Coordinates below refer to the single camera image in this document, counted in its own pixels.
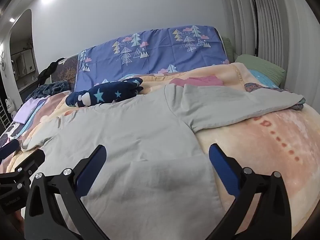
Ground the tree picture headboard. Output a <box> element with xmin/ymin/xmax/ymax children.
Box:
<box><xmin>51</xmin><ymin>55</ymin><xmax>79</xmax><ymax>90</ymax></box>

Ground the black hanging cloth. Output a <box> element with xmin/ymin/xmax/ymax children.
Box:
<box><xmin>37</xmin><ymin>58</ymin><xmax>66</xmax><ymax>87</ymax></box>

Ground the white rack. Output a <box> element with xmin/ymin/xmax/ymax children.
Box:
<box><xmin>0</xmin><ymin>99</ymin><xmax>12</xmax><ymax>132</ymax></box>

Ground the navy star-print cloth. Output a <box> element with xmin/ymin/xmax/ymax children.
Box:
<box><xmin>65</xmin><ymin>77</ymin><xmax>144</xmax><ymax>108</ymax></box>

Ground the peach printed blanket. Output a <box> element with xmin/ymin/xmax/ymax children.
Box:
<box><xmin>0</xmin><ymin>62</ymin><xmax>320</xmax><ymax>240</ymax></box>

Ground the dark teal fuzzy blanket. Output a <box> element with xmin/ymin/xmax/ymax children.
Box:
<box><xmin>25</xmin><ymin>80</ymin><xmax>70</xmax><ymax>103</ymax></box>

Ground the floral patterned cloth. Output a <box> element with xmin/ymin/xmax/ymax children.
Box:
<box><xmin>244</xmin><ymin>82</ymin><xmax>305</xmax><ymax>111</ymax></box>

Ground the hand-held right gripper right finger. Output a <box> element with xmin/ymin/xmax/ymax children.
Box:
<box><xmin>208</xmin><ymin>144</ymin><xmax>293</xmax><ymax>240</ymax></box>

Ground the grey t-shirt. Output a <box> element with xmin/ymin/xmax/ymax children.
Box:
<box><xmin>21</xmin><ymin>84</ymin><xmax>304</xmax><ymax>240</ymax></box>

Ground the white cat figure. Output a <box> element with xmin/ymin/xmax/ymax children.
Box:
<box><xmin>5</xmin><ymin>96</ymin><xmax>14</xmax><ymax>114</ymax></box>

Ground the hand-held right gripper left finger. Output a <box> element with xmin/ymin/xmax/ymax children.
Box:
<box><xmin>24</xmin><ymin>144</ymin><xmax>110</xmax><ymax>240</ymax></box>

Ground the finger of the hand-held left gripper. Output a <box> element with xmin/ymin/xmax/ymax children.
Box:
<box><xmin>5</xmin><ymin>149</ymin><xmax>46</xmax><ymax>180</ymax></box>
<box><xmin>0</xmin><ymin>139</ymin><xmax>20</xmax><ymax>162</ymax></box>

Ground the lavender folded cloth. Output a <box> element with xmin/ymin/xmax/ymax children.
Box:
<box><xmin>13</xmin><ymin>97</ymin><xmax>40</xmax><ymax>124</ymax></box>

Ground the cyan cloth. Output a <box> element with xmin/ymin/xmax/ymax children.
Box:
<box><xmin>249</xmin><ymin>69</ymin><xmax>279</xmax><ymax>88</ymax></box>

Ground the small green pillow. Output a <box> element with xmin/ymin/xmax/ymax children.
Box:
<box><xmin>221</xmin><ymin>36</ymin><xmax>235</xmax><ymax>61</ymax></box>

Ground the large green pillow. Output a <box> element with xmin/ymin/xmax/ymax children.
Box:
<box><xmin>235</xmin><ymin>54</ymin><xmax>285</xmax><ymax>88</ymax></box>

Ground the black and white cloth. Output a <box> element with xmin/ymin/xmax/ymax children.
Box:
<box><xmin>0</xmin><ymin>122</ymin><xmax>25</xmax><ymax>145</ymax></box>

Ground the pink folded garment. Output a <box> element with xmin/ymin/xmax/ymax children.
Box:
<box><xmin>169</xmin><ymin>75</ymin><xmax>224</xmax><ymax>87</ymax></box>

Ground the blue tree-print sheet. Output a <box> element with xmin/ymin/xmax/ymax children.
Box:
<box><xmin>75</xmin><ymin>25</ymin><xmax>230</xmax><ymax>92</ymax></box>

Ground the light blue cloth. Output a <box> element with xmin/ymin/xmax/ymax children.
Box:
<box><xmin>19</xmin><ymin>102</ymin><xmax>48</xmax><ymax>137</ymax></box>

